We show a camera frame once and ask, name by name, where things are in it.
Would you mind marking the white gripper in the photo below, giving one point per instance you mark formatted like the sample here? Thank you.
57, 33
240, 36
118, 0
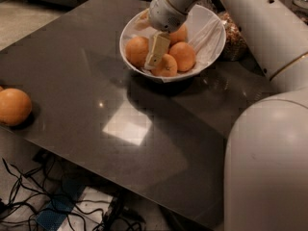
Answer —
163, 13

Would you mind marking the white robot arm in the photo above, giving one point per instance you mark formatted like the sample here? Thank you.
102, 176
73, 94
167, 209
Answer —
249, 160

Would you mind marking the orange at bowl left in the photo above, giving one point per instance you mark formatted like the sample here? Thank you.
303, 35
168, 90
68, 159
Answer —
136, 50

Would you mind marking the orange at bowl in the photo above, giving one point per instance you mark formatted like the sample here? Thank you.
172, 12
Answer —
166, 68
180, 35
136, 50
184, 55

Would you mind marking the orange at bowl back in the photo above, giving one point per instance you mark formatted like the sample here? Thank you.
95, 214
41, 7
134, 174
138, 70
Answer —
180, 35

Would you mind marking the white bowl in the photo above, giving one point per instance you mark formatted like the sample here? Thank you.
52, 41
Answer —
197, 18

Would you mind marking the orange at bowl front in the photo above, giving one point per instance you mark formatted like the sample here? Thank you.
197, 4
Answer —
166, 68

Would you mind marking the orange at bowl right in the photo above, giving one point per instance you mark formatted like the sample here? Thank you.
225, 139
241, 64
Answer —
184, 55

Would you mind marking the white cloth in bowl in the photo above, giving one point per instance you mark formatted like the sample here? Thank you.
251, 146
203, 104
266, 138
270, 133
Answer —
205, 43

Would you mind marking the glass jar of nuts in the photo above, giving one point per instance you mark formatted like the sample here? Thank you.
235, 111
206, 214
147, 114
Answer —
235, 46

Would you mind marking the orange on table left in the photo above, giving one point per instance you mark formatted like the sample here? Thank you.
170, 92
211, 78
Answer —
15, 106

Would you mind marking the blue box on floor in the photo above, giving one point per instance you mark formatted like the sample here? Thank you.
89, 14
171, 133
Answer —
52, 216

